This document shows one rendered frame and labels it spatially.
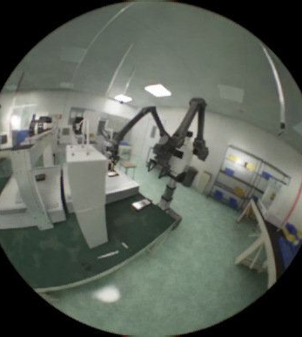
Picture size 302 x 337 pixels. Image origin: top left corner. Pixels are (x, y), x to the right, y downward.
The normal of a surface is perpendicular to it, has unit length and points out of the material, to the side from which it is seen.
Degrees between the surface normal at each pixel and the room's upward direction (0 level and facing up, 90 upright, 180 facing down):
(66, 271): 0
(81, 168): 90
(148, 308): 0
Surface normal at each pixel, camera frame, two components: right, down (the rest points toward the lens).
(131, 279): 0.23, -0.92
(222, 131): -0.66, 0.09
